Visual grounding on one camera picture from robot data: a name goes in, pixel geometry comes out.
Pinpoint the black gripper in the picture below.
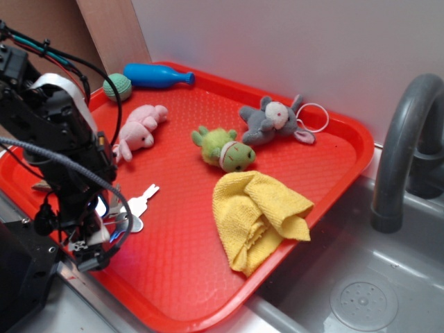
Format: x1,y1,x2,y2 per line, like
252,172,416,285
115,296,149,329
34,173,110,271

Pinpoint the silver key bunch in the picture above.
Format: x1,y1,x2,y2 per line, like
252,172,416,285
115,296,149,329
105,184,160,243

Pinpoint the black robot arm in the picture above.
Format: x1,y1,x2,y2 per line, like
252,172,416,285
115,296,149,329
1,24,117,271

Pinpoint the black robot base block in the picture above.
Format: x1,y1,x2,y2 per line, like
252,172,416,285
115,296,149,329
1,221,60,332

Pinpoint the brown wood piece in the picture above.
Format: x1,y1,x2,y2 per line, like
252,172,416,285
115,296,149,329
31,180,52,193

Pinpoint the pink plush bunny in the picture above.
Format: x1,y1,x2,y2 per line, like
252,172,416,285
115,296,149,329
113,105,169,163

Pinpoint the red plastic tray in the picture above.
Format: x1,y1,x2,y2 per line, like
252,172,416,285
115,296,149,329
0,61,375,333

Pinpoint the green plush turtle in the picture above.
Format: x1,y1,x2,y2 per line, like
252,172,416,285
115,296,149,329
191,126,256,173

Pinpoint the yellow microfiber cloth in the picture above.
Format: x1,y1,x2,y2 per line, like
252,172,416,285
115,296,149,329
212,171,314,277

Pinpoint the blue plastic bowling pin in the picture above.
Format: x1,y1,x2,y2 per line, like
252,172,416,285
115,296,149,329
123,63,195,89

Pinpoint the grey plush donkey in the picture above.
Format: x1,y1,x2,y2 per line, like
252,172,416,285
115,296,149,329
239,95,330,146

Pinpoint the wooden board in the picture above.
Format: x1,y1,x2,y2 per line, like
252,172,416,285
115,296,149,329
77,0,151,74

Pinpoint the grey toy sink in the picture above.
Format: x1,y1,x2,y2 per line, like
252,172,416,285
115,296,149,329
248,177,443,332

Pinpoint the grey toy faucet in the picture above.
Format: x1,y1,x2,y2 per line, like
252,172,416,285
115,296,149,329
370,74,443,233

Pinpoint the black braided cable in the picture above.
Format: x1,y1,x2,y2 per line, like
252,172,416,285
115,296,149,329
0,136,134,257

